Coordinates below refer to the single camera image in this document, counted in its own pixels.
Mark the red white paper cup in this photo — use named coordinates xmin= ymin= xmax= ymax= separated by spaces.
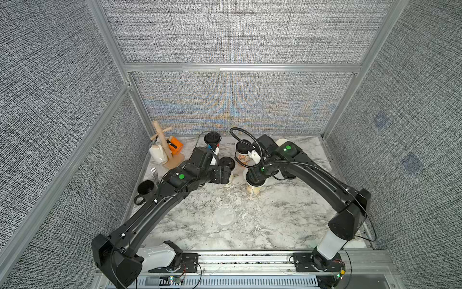
xmin=237 ymin=152 xmax=251 ymax=166

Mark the cream paper cup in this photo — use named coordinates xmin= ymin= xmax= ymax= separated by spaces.
xmin=246 ymin=184 xmax=265 ymax=199
xmin=276 ymin=138 xmax=288 ymax=146
xmin=227 ymin=171 xmax=234 ymax=185

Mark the red paper milk tea cup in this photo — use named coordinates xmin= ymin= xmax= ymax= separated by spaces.
xmin=208 ymin=144 xmax=220 ymax=155

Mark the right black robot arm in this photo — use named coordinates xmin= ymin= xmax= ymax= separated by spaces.
xmin=246 ymin=137 xmax=371 ymax=261

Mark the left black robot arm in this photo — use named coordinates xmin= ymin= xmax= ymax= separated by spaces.
xmin=91 ymin=164 xmax=232 ymax=289

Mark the black cup lid back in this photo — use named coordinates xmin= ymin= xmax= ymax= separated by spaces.
xmin=282 ymin=172 xmax=297 ymax=180

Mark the wooden mug tree stand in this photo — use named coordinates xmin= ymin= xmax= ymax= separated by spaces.
xmin=152 ymin=120 xmax=185 ymax=169

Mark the orange mug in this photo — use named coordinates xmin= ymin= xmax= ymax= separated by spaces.
xmin=167 ymin=136 xmax=184 ymax=155

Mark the white mug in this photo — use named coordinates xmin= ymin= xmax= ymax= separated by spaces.
xmin=149 ymin=144 xmax=168 ymax=165

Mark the black mug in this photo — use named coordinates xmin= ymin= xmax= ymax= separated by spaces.
xmin=134 ymin=180 xmax=158 ymax=206

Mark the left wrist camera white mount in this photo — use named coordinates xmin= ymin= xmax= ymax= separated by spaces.
xmin=188 ymin=147 xmax=218 ymax=170

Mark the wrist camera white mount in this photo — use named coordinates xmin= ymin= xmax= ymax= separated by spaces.
xmin=248 ymin=134 xmax=279 ymax=164
xmin=188 ymin=147 xmax=218 ymax=170

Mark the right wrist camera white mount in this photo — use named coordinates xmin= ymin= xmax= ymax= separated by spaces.
xmin=248 ymin=134 xmax=279 ymax=164

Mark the silver fork green handle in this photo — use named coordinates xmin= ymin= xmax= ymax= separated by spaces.
xmin=150 ymin=167 xmax=159 ymax=184

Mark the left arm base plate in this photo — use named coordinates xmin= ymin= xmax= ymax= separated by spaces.
xmin=148 ymin=253 xmax=199 ymax=274

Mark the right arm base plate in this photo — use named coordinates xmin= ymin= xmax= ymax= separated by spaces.
xmin=289 ymin=252 xmax=346 ymax=274

